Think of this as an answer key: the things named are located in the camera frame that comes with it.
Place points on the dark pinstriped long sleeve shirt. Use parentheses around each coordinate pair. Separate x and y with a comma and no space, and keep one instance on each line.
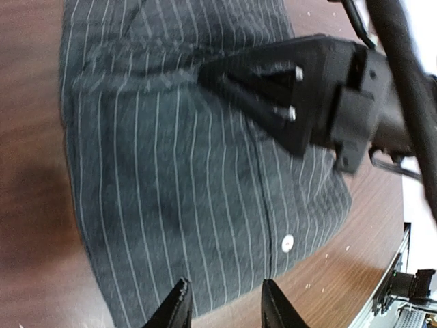
(168,180)

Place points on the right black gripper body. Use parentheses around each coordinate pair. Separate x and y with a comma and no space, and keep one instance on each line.
(360,111)

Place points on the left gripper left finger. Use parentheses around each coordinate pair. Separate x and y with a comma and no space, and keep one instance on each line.
(176,310)

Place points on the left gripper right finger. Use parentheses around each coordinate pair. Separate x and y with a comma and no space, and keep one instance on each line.
(276,310)

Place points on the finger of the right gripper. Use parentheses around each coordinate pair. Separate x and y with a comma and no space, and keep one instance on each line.
(274,86)

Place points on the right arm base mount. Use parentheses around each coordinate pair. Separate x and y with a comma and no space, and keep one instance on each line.
(414,289)

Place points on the aluminium front rail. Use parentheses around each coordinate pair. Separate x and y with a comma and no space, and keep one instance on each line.
(399,314)

